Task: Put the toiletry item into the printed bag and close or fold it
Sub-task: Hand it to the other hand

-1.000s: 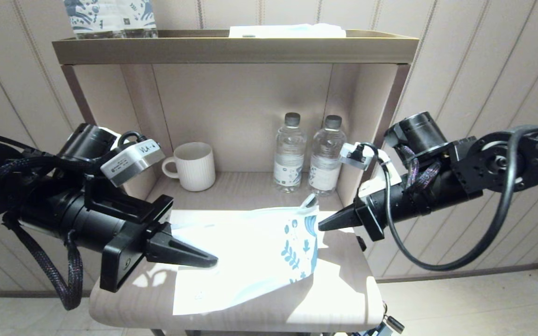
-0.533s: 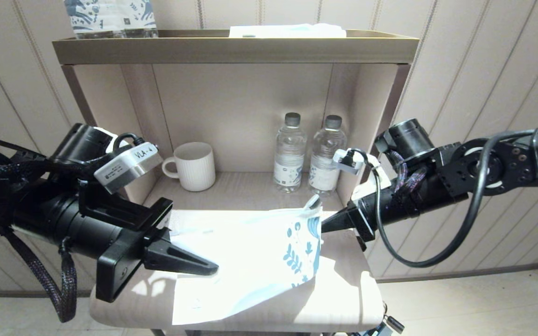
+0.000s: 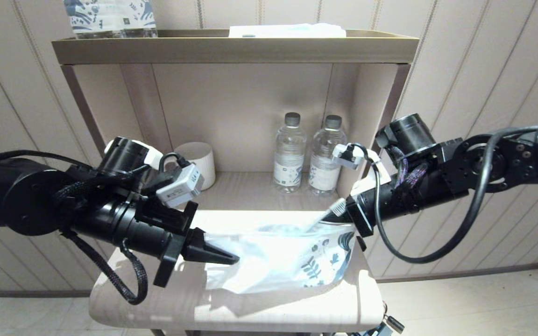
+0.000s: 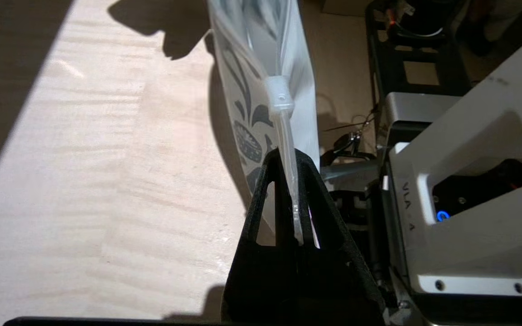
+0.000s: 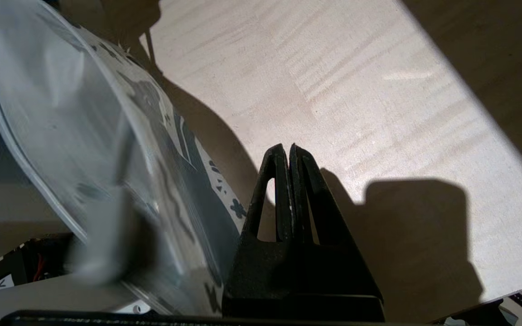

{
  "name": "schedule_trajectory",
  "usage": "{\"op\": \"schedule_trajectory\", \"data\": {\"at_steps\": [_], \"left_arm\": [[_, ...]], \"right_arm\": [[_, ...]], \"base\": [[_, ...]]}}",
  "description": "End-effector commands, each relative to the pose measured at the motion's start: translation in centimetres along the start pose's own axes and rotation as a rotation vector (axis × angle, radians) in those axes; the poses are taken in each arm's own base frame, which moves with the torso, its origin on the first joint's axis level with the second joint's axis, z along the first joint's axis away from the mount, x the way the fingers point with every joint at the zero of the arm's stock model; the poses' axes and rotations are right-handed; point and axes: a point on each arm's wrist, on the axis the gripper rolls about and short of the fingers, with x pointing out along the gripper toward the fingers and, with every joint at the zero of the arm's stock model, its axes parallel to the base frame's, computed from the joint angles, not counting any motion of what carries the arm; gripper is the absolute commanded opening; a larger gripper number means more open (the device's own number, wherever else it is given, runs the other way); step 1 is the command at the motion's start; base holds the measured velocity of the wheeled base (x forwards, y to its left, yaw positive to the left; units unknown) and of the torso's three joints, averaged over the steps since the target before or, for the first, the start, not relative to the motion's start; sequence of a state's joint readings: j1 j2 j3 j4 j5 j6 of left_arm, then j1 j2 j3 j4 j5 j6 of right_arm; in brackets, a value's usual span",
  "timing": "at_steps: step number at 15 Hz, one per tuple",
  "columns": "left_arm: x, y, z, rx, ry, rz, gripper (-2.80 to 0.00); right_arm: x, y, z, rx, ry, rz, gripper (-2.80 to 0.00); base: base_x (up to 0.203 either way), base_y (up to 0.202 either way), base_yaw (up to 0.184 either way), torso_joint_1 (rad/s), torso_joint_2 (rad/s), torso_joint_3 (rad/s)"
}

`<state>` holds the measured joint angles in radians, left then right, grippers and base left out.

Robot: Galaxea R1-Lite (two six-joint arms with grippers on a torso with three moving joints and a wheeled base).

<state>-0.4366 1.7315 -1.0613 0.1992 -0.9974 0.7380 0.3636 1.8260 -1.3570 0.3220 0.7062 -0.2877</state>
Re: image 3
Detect grey toothbrush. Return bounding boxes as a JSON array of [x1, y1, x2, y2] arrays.
[[299, 198, 347, 233]]

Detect white ribbed mug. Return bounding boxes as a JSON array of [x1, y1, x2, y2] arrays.
[[174, 142, 216, 191]]

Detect brown metal tray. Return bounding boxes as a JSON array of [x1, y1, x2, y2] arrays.
[[52, 29, 420, 66]]

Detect clear plastic water bottle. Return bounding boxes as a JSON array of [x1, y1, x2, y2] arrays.
[[274, 112, 307, 193], [308, 115, 348, 196]]

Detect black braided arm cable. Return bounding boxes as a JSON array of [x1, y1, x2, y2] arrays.
[[56, 180, 149, 305], [389, 146, 431, 193]]

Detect smooth black right camera cable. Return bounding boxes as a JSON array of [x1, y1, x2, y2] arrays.
[[351, 118, 538, 265]]

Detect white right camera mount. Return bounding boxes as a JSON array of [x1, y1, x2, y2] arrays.
[[349, 149, 392, 197]]

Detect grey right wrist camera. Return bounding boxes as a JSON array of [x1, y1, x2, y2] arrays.
[[332, 143, 365, 170]]

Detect patterned bag on shelf top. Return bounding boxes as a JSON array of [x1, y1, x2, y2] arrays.
[[64, 0, 125, 39]]

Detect blue patterned label bottle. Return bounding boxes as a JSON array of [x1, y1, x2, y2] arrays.
[[120, 0, 158, 39]]

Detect smooth black camera cable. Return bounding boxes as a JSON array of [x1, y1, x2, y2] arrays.
[[351, 118, 538, 265], [159, 152, 191, 172]]

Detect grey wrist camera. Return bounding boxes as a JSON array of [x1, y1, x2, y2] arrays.
[[156, 162, 205, 209], [332, 143, 365, 170]]

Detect black left camera bracket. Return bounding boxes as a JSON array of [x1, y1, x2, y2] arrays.
[[141, 170, 195, 234]]

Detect beige wooden shelf cabinet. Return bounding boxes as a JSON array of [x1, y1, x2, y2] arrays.
[[61, 63, 412, 224]]

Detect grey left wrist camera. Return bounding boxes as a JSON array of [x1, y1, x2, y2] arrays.
[[156, 162, 205, 209]]

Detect white blue flat packet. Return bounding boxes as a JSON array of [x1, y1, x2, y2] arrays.
[[228, 23, 347, 39]]

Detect smooth black left camera cable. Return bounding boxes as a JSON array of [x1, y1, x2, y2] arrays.
[[159, 152, 191, 172]]

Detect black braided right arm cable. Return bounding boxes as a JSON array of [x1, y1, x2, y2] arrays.
[[389, 146, 431, 193]]

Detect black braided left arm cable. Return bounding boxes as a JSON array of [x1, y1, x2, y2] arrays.
[[56, 180, 149, 305]]

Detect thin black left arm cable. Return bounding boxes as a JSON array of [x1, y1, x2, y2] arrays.
[[0, 149, 93, 169]]

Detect white blue-patterned zip pouch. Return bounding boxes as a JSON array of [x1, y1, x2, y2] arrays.
[[204, 221, 359, 295]]

